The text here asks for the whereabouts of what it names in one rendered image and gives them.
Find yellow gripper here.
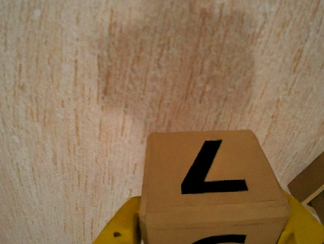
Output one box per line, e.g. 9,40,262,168
92,189,324,244

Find tan wooden tray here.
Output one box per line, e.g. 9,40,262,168
287,152,324,215

